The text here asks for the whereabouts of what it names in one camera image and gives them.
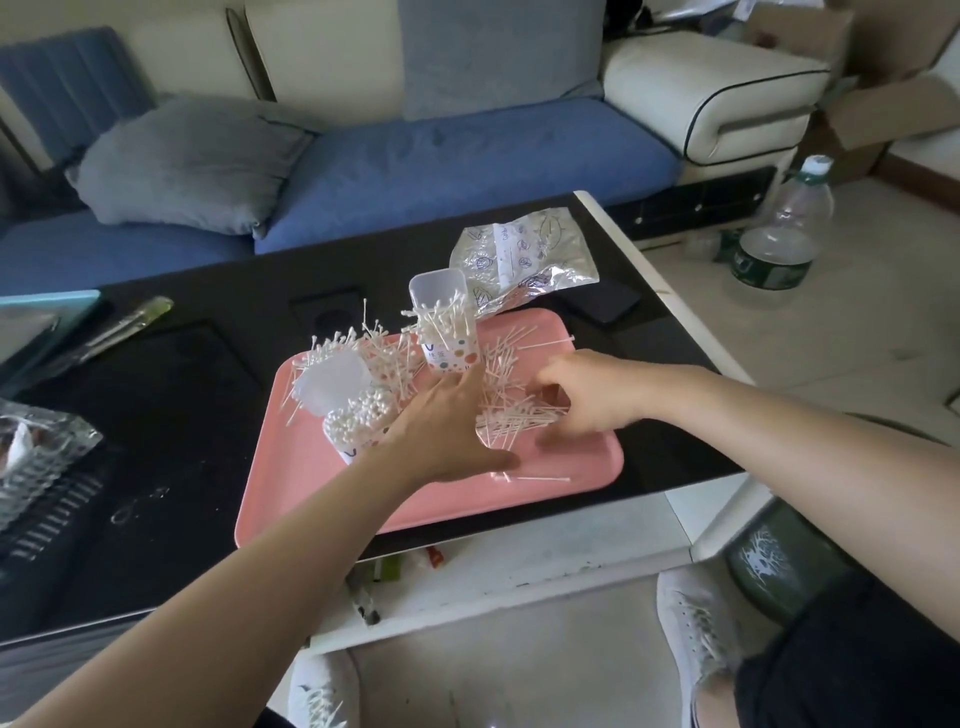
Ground small black tool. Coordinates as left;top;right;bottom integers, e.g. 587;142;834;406
348;580;382;627

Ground white shoe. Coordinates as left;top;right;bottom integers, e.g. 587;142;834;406
288;651;362;728
657;565;745;693

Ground blue and cream sofa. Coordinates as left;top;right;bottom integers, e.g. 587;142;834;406
0;0;835;298

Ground pink plastic tray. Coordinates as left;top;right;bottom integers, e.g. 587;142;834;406
234;307;626;550

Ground dark green printed stool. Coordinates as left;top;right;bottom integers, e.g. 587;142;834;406
723;498;858;625

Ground clear plastic box lid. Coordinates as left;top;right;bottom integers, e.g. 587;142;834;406
291;350;373;415

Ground person's left hand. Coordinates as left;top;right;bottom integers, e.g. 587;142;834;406
372;363;520;486

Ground white left shoe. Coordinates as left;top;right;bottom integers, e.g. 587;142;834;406
288;651;362;728

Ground white right shoe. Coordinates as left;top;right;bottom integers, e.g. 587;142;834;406
657;565;745;693

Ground gathered cotton swab bundle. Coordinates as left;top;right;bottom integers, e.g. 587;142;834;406
474;393;575;453

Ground blue striped cushion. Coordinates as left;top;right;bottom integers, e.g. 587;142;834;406
0;26;155;170

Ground person's left forearm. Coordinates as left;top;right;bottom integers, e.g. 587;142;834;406
0;446;432;728

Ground person's right hand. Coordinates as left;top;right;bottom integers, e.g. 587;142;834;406
535;349;674;444

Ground clear dotted swab box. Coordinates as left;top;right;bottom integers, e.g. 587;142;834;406
322;386;400;465
408;270;482;373

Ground teal tray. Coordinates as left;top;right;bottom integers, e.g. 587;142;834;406
0;289;103;393

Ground grey pillow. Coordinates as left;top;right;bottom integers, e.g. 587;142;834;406
66;95;316;242

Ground grey-blue back cushion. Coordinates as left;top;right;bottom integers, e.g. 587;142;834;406
396;0;606;122

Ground person's right forearm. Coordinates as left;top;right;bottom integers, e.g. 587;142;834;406
660;366;960;642

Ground crinkled clear printed plastic bag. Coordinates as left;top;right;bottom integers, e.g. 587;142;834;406
449;207;601;314

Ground clear plastic water bottle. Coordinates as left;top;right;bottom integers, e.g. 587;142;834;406
730;154;836;291

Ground clear glass ashtray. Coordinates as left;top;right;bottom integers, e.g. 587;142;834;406
0;399;104;530

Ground black shorts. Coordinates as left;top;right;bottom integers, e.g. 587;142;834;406
733;568;960;728

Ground green clear pen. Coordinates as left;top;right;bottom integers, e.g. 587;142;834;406
41;295;175;370

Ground brown cardboard box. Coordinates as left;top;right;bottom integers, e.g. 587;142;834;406
746;0;960;185

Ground scattered pile of white swabs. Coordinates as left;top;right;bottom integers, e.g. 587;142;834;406
281;296;577;485

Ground black smartphone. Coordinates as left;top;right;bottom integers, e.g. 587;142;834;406
558;278;643;326

